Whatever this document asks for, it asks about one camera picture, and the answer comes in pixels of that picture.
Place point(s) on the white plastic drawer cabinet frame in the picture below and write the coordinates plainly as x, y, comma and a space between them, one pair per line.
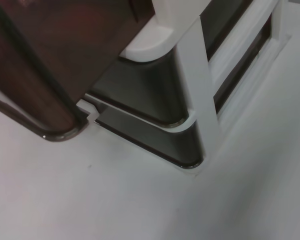
197, 87

